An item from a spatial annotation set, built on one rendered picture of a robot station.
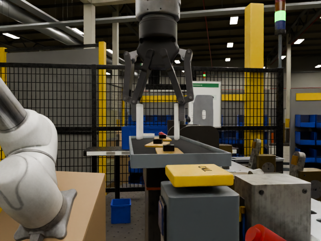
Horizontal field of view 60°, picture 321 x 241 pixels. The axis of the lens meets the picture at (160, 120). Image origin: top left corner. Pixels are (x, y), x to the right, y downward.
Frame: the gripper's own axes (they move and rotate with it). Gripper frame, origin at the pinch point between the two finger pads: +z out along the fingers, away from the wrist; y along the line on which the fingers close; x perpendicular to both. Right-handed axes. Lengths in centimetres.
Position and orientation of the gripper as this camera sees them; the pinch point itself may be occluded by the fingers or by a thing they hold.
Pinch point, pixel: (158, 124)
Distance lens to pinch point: 55.1
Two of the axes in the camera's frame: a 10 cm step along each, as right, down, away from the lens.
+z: 0.0, 10.0, 0.1
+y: 9.9, 0.0, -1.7
